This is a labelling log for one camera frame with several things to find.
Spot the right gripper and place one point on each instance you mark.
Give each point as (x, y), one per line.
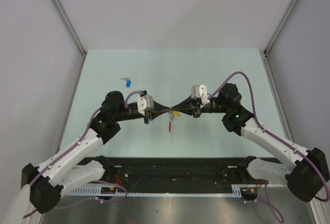
(190, 103)

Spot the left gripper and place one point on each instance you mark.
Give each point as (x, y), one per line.
(154, 113)

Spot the yellow tag key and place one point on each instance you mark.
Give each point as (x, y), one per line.
(175, 113)

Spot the red handled keyring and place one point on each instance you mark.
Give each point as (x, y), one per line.
(171, 119)

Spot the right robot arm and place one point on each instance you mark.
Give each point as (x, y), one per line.
(305, 172)

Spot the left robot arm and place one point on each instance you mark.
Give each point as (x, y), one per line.
(50, 180)

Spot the solid blue tag key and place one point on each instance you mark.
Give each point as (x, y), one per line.
(128, 81)

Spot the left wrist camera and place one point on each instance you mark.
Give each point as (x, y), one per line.
(145, 103)

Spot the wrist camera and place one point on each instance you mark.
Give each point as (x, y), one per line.
(200, 92)
(145, 103)

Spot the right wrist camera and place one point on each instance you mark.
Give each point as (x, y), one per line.
(200, 92)

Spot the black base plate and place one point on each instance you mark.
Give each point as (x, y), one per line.
(177, 175)

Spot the right aluminium frame post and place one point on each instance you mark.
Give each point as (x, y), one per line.
(281, 25)

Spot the aluminium frame post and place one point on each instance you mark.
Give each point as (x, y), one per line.
(281, 25)
(69, 26)

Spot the left aluminium frame post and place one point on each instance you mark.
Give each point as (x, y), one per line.
(69, 26)

